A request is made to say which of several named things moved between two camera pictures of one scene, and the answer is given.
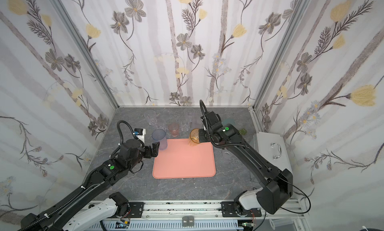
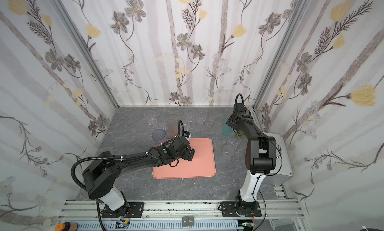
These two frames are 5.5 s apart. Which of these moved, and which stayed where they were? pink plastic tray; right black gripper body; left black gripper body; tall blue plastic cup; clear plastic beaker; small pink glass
Moved: left black gripper body; right black gripper body
Stayed: small pink glass; tall blue plastic cup; clear plastic beaker; pink plastic tray
